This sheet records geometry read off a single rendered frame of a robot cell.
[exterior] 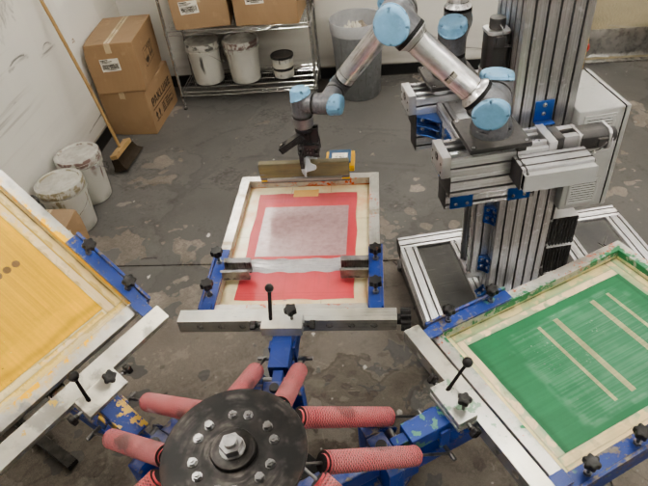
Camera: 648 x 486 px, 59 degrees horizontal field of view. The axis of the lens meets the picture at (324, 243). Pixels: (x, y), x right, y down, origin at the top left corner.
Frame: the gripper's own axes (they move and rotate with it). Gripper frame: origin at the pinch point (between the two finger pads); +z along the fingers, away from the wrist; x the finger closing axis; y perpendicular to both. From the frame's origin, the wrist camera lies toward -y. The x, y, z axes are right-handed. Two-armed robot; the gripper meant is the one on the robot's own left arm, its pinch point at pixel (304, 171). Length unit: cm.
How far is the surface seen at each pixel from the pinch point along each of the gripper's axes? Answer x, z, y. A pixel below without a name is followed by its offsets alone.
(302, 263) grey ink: -38.9, 13.7, 1.2
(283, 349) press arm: -84, 5, 1
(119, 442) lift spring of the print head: -121, -7, -32
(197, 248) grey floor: 81, 109, -89
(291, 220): -13.2, 14.0, -5.5
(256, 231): -19.8, 14.0, -18.5
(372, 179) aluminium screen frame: 7.8, 10.6, 26.5
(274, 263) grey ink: -38.6, 13.7, -9.1
